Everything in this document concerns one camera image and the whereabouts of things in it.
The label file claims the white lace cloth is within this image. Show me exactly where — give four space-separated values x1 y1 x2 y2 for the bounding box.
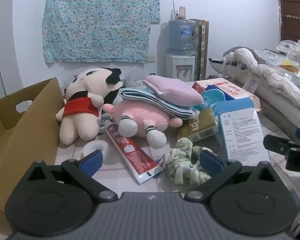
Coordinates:
224 48 300 110

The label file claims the white tape roll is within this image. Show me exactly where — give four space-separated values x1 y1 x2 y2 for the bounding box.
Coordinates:
83 140 110 161

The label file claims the green floral scrunchie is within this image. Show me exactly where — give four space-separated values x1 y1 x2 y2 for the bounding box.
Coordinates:
162 137 217 186

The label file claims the brown cardboard box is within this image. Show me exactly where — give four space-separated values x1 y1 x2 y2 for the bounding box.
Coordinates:
0 77 65 235

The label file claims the brown wooden door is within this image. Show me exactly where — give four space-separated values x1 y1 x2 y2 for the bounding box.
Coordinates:
277 0 300 48

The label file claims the light blue towel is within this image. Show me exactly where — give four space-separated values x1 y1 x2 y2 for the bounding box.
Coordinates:
120 87 200 118

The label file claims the tall printed cardboard box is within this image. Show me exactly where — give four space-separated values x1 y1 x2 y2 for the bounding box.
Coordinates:
194 19 209 81

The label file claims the clear plastic bag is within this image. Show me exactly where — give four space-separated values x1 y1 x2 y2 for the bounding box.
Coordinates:
262 40 300 80

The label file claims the pink and white box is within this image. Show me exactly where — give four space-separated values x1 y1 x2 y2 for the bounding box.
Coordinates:
192 77 255 101

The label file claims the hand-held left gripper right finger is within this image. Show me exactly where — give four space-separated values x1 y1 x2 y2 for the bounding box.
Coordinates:
184 150 278 202

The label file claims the olive gold packet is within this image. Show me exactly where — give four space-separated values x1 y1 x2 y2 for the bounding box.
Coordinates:
177 106 220 143

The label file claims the white water dispenser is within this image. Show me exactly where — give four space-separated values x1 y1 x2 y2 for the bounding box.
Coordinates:
165 53 196 82

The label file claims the blue and white box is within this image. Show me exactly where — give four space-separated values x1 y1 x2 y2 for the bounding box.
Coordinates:
216 97 271 165

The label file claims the pink round plush toy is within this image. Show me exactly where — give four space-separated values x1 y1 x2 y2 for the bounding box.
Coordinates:
102 100 183 149

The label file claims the grey folded blanket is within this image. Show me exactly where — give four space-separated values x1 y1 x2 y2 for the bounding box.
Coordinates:
256 90 300 140

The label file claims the pink sponge cloth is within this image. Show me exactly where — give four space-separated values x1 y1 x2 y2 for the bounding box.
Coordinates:
142 76 204 107

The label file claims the black-haired doll in red top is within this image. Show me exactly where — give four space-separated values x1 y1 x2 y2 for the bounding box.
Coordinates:
56 67 123 145

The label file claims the red toothpaste tube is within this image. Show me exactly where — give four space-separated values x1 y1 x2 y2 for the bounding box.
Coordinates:
106 123 163 185

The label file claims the blue floral wall cloth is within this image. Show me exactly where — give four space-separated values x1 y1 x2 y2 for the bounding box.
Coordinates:
42 0 161 63

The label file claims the blue water jug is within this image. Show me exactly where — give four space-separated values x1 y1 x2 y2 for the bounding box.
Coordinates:
168 19 198 55

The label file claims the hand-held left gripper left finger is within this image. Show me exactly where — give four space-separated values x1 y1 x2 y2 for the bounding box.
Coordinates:
24 150 118 202

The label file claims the blue and white tissue pack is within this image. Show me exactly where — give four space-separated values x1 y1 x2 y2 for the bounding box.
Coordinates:
194 89 227 112

